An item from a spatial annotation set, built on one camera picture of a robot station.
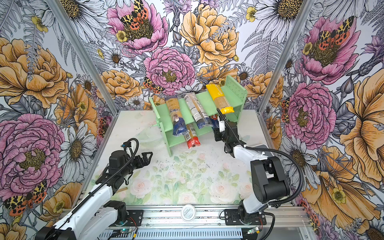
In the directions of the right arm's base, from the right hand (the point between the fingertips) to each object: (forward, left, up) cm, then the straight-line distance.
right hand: (217, 131), depth 93 cm
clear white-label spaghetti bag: (-6, +10, +18) cm, 21 cm away
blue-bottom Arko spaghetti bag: (-12, +21, +18) cm, 30 cm away
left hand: (-16, +41, -3) cm, 44 cm away
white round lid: (-42, +18, -6) cm, 46 cm away
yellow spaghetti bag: (+10, -1, +17) cm, 20 cm away
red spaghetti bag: (-6, +16, +4) cm, 18 cm away
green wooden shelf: (+18, -12, +14) cm, 26 cm away
